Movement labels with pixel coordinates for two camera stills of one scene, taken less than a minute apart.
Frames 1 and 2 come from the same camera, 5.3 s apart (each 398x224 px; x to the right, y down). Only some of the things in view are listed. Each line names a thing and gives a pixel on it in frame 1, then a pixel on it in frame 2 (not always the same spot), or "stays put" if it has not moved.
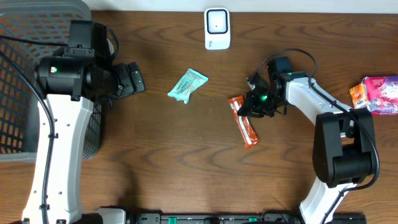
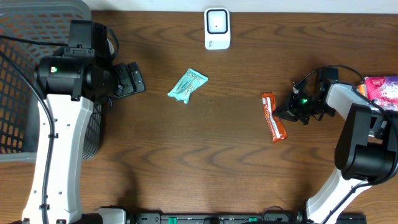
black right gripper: [253, 104] → [294, 106]
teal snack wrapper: [190, 81] stays put
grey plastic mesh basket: [45, 20] stays put
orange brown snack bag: [249, 135] → [275, 122]
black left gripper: [125, 81] stays put
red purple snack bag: [382, 93] stays put
